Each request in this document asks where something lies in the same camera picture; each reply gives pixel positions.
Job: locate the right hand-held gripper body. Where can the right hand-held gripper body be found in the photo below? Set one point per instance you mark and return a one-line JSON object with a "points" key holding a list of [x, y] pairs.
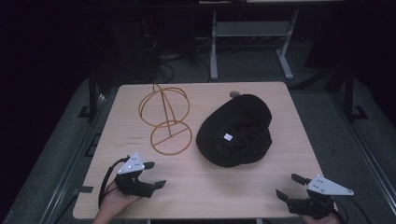
{"points": [[327, 187]]}

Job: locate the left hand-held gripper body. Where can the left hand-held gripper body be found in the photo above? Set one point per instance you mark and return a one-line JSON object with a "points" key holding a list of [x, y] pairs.
{"points": [[131, 164]]}

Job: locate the black cap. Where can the black cap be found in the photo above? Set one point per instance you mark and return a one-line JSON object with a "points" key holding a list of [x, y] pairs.
{"points": [[236, 130]]}

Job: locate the person's right hand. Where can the person's right hand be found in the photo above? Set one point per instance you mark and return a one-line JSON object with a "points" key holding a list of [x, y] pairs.
{"points": [[323, 221]]}

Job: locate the person's left hand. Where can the person's left hand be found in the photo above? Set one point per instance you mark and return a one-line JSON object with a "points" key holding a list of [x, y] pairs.
{"points": [[116, 200]]}

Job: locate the black metal stand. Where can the black metal stand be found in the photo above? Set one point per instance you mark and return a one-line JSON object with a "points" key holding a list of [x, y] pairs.
{"points": [[92, 93], [349, 93]]}

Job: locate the grey round table grommet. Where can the grey round table grommet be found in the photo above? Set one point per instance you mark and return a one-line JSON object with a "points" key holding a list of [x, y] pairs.
{"points": [[234, 94]]}

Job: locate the aluminium frame rail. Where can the aluminium frame rail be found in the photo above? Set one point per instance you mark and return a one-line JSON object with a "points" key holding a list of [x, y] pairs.
{"points": [[364, 149], [67, 174]]}

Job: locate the grey metal desk frame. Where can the grey metal desk frame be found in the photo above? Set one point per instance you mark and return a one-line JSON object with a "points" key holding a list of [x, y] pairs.
{"points": [[252, 29]]}

